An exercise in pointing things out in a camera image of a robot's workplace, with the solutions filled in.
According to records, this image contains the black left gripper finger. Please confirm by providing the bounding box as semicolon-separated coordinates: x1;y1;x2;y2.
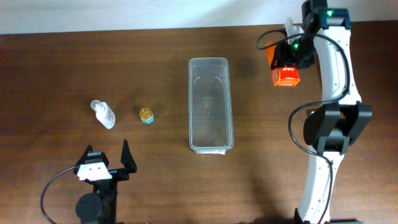
75;145;93;166
121;139;137;174

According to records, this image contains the clear plastic container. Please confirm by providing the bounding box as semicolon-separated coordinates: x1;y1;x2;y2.
188;57;234;155

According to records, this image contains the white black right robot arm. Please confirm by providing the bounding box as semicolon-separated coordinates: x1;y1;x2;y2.
269;0;372;223

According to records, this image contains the small jar gold lid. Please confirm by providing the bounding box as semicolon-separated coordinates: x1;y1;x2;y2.
139;107;154;124

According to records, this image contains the orange red medicine box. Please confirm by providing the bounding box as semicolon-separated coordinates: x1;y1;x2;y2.
266;42;300;87

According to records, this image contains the white lotion bottle clear cap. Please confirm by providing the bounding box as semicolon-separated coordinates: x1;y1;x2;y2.
90;100;116;129

